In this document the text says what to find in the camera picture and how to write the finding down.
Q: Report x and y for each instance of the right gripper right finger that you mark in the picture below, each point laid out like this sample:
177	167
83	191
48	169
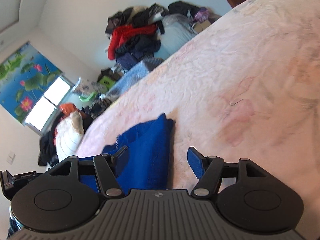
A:
208	170

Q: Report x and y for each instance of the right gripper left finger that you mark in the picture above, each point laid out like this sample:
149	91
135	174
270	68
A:
107	170

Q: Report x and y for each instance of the blue knitted garment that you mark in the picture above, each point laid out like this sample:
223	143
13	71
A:
147	160

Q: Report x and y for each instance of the dark clothes pile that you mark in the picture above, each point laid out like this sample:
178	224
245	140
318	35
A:
139	46

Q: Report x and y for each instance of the orange cloth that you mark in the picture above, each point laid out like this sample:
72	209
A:
68	108

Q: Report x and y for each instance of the bright window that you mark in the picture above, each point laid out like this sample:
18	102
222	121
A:
46	107

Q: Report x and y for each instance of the green plastic item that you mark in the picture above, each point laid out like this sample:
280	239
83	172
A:
89	90

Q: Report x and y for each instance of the pink floral bed cover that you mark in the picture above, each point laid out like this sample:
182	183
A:
246	87

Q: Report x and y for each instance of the light blue towel blanket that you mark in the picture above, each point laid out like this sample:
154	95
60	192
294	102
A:
131	77

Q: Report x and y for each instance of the lotus flower window blind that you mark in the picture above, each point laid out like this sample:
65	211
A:
25	76

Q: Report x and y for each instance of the red jacket in pile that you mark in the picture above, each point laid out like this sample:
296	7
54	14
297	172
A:
123	33

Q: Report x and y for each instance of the light blue bag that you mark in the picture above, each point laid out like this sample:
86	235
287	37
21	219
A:
177	32

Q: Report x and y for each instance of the purple bag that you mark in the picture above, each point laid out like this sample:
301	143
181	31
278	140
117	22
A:
202	15

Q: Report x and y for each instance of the wall switch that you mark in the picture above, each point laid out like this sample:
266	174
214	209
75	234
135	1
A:
11	157

